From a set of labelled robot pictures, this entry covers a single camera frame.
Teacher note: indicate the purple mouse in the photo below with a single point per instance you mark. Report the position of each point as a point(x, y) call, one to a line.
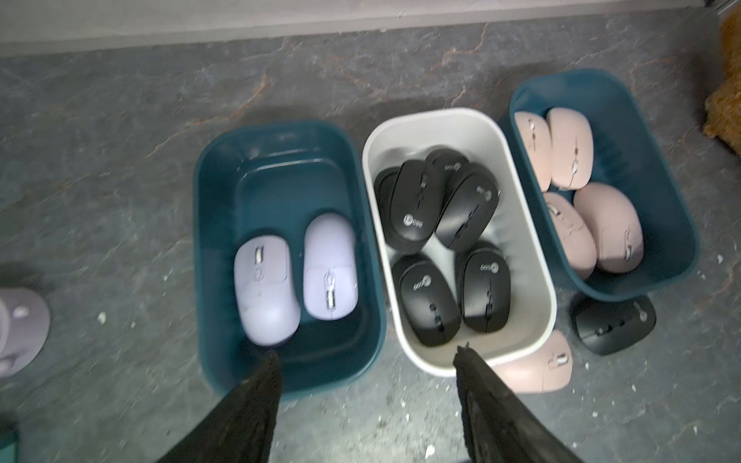
point(268, 307)
point(330, 283)

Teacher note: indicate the right teal storage box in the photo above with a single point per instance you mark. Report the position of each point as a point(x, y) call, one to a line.
point(628, 158)

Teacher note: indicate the teal storage box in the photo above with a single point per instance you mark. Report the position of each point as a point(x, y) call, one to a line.
point(275, 180)
point(628, 158)

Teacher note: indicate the purple round alarm clock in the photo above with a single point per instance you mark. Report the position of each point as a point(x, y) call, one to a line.
point(25, 324)

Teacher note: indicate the small teal cube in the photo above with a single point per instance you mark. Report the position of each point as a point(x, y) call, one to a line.
point(9, 445)

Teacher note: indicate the brown teddy bear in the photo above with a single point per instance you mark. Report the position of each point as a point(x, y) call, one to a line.
point(723, 106)

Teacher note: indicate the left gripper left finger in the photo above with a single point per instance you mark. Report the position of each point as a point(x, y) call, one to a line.
point(241, 427)

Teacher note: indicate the left teal storage box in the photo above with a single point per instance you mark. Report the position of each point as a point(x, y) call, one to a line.
point(275, 180)

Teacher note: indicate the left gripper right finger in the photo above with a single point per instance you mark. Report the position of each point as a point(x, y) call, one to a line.
point(497, 426)

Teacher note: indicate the white storage box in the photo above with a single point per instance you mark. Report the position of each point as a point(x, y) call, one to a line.
point(511, 229)

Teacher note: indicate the pink mouse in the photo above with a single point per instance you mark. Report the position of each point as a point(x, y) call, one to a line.
point(548, 369)
point(614, 224)
point(572, 147)
point(576, 239)
point(536, 137)

